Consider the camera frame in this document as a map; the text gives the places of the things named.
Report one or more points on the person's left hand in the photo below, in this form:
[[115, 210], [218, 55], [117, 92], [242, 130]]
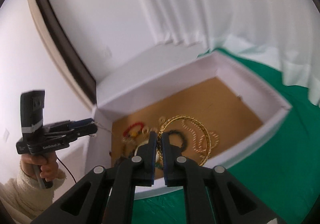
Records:
[[51, 167]]

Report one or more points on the white jade bangle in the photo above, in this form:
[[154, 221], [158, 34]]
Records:
[[139, 147]]

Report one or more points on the dark brown door frame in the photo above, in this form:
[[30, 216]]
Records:
[[62, 38]]

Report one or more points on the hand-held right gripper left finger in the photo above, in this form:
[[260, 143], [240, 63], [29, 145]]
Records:
[[153, 154]]

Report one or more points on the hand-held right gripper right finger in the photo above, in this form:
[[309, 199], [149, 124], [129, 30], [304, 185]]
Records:
[[164, 154]]

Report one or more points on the white cardboard box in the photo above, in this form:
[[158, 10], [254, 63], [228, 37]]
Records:
[[250, 81]]

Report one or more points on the white curtain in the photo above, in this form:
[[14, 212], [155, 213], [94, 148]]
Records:
[[200, 1]]

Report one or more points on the green patterned cloth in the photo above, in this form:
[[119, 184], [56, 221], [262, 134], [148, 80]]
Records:
[[275, 164]]

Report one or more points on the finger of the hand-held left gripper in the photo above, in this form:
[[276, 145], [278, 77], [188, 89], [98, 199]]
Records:
[[81, 123], [82, 132]]

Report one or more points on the gold bangle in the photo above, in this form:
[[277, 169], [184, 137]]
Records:
[[180, 116]]

